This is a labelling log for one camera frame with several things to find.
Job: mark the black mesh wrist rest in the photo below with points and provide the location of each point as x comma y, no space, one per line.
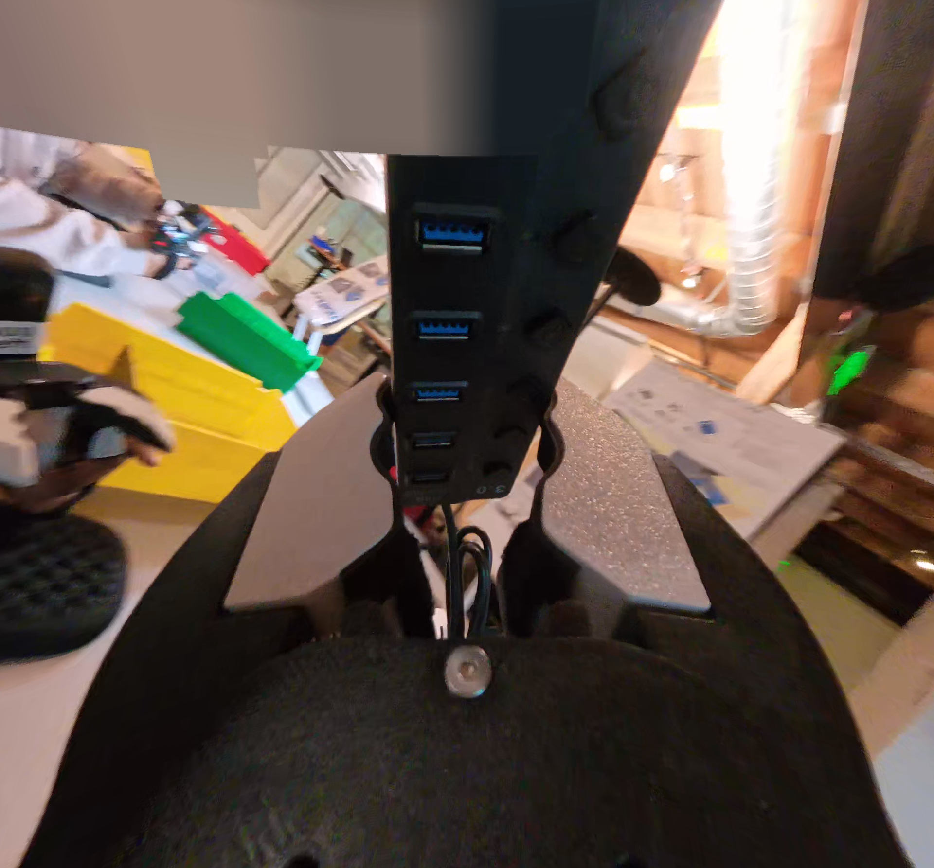
51,583

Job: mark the black round-top stand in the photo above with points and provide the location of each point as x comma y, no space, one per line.
635,277

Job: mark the yellow plastic bin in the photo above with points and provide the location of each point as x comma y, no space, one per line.
190,408

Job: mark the silver ventilation duct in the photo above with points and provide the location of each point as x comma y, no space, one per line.
751,262

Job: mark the instruction sheet board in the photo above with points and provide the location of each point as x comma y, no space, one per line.
730,437
343,292

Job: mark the black usb hub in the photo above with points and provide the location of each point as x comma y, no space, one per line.
511,277

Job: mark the person's left hand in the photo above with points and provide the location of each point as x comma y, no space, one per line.
51,492

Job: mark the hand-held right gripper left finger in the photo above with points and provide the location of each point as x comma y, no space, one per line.
314,518

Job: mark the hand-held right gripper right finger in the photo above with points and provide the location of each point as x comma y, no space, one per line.
620,525

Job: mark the red plastic bin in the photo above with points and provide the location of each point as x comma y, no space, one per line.
237,244

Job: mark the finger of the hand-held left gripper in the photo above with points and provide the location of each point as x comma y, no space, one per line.
120,405

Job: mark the green plastic bin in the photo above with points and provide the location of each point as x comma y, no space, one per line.
248,335

